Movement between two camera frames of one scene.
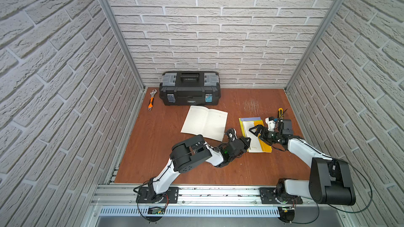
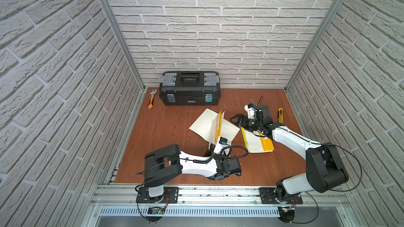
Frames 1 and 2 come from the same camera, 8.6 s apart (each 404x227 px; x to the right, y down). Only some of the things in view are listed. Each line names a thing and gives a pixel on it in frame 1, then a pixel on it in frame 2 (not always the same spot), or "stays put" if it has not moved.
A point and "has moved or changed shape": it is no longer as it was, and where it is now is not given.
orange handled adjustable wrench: x=152 y=94 stays put
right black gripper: x=260 y=127 -> x=240 y=117
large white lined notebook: x=209 y=123 has moved or changed shape
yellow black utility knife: x=280 y=113 stays put
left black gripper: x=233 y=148 -> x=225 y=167
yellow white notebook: x=255 y=145 stays put
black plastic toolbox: x=190 y=88 stays put
